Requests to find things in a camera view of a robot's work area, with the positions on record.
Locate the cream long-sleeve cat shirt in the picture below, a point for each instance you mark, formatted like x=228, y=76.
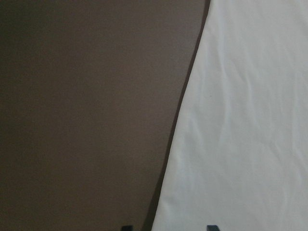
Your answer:
x=239, y=155

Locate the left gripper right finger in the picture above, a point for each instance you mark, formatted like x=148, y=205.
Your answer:
x=212, y=228

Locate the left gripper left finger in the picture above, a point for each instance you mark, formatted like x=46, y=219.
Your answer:
x=127, y=228

